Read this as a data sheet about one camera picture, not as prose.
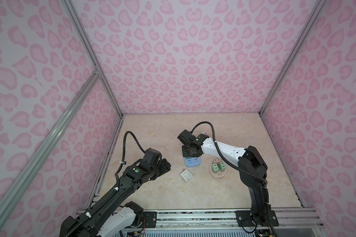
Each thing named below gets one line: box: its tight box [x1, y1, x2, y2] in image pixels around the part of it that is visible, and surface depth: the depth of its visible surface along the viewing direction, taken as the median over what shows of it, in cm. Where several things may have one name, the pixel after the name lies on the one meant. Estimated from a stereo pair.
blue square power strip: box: [183, 157, 202, 168], surface depth 93 cm
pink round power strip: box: [208, 163, 227, 179], surface depth 88 cm
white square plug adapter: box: [179, 168, 194, 183], surface depth 87 cm
